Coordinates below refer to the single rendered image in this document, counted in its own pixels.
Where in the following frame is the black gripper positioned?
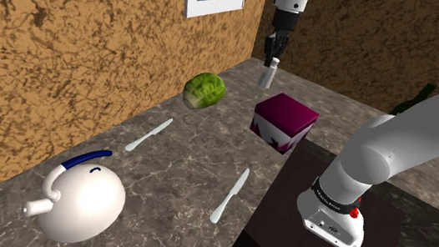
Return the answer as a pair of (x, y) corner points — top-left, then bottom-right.
(261, 6), (302, 71)

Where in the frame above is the white table knife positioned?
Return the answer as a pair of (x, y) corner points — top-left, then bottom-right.
(208, 164), (252, 228)
(257, 55), (281, 92)
(124, 113), (174, 157)

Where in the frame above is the purple and white box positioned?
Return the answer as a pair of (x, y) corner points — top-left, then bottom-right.
(247, 89), (323, 159)

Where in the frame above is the green cabbage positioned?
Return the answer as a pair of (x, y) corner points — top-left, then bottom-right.
(181, 68), (229, 114)

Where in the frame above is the dark robot stand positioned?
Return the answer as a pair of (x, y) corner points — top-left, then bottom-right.
(219, 130), (412, 247)

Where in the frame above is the white kettle with blue handle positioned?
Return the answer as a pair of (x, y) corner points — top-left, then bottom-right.
(19, 141), (132, 247)

